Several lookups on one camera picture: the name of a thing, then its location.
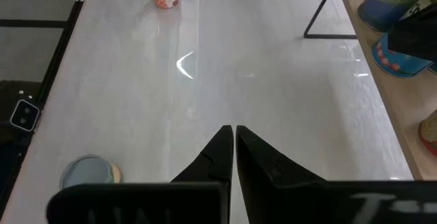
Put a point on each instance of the small black camera module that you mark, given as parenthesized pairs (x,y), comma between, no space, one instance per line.
(24,114)

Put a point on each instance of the light blue cherries can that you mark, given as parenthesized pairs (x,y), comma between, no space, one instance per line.
(396,64)

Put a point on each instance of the black table frame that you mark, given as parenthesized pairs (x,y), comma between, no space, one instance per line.
(58,58)

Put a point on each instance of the tan and red label can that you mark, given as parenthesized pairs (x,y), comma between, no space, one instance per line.
(431,135)

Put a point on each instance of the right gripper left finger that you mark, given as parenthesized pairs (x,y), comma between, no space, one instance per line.
(215,162)

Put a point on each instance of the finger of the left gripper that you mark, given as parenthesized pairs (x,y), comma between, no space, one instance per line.
(416,38)

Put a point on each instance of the white glossy surface sheet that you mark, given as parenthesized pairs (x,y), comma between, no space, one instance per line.
(205,80)

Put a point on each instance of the blue peas can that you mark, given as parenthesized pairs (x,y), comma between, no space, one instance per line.
(382,10)

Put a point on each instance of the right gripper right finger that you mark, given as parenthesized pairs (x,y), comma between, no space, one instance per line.
(263,166)

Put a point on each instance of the green peach label can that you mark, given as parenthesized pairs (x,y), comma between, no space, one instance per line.
(87,171)

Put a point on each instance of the wooden shelf black metal legs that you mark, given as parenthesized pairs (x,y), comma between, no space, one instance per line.
(392,114)

